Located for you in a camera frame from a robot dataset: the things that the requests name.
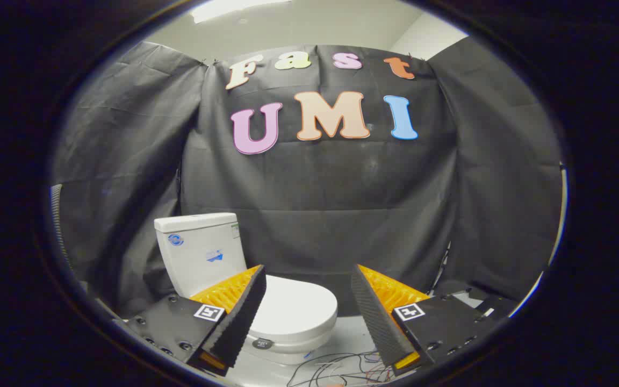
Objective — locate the black backdrop cloth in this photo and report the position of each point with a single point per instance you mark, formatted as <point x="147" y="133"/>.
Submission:
<point x="315" y="183"/>

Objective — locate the white toilet lid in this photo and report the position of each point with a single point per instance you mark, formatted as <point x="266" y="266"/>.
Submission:
<point x="299" y="306"/>

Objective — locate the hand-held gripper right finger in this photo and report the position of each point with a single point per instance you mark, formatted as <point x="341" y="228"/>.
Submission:
<point x="376" y="317"/>

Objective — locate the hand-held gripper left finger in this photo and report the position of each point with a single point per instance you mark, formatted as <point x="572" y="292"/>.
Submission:
<point x="239" y="317"/>

